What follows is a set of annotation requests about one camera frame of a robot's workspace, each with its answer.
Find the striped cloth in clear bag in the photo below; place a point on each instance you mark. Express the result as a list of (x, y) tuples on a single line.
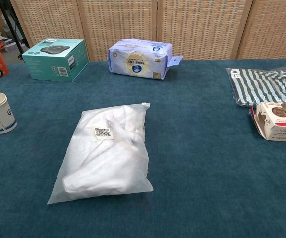
[(261, 86)]

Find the lavender tissue pack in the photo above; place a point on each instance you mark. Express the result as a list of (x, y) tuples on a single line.
[(137, 59)]

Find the teal speaker product box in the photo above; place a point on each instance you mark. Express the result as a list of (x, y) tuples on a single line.
[(51, 64)]

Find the blue table mat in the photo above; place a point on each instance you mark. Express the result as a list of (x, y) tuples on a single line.
[(207, 148)]

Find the woven wooden folding screen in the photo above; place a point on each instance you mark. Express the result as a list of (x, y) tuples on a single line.
[(194, 29)]

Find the cookie carton box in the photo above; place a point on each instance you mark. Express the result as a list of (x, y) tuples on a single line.
[(281, 124)]

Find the white garment in zip bag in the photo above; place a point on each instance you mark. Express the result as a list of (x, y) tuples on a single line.
[(108, 158)]

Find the black tripod stand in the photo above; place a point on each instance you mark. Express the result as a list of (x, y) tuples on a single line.
[(18, 29)]

